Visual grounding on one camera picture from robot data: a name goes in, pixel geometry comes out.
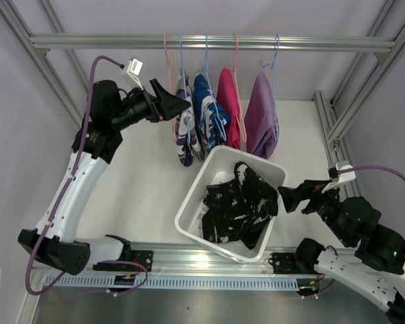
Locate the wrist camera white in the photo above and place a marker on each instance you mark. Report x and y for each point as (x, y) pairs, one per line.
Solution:
(340, 173)
(131, 71)

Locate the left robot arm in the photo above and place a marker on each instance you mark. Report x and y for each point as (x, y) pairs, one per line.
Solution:
(53, 241)

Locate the front aluminium rail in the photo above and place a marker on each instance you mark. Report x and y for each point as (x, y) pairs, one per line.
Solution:
(194, 260)

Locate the white plastic basket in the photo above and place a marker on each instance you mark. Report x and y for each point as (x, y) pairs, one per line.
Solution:
(219, 168)

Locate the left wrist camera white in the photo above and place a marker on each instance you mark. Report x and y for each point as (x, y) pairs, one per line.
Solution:
(131, 71)

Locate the aluminium hanging rail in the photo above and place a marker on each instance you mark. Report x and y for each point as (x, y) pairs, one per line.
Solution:
(362, 44)

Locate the magenta trousers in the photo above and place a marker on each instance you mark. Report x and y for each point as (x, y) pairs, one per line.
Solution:
(227, 97)

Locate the lilac purple trousers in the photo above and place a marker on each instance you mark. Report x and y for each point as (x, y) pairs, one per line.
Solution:
(260, 119)

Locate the purple camouflage trousers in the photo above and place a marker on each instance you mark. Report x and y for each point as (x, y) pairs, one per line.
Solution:
(197, 149)

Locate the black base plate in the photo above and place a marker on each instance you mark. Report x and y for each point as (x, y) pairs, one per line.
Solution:
(127, 262)
(283, 263)

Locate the left aluminium frame post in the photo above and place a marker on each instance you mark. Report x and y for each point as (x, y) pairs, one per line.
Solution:
(18, 27)

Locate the blue white patterned trousers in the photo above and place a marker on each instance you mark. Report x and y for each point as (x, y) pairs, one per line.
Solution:
(211, 118)

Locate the slotted cable duct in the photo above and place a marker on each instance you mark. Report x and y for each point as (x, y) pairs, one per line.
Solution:
(179, 282)

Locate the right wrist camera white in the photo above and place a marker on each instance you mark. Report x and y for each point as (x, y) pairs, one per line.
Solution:
(340, 173)

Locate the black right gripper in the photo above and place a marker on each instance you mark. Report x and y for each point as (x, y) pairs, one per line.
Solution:
(310, 189)

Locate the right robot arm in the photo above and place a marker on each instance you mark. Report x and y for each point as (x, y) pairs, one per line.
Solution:
(355, 223)

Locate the black white patterned trousers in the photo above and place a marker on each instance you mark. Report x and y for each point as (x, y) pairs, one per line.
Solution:
(239, 209)

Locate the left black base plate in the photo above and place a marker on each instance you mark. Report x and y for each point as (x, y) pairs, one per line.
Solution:
(127, 262)

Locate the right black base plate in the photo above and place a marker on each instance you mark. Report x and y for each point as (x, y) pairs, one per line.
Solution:
(283, 263)

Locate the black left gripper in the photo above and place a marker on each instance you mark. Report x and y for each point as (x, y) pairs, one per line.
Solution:
(164, 106)

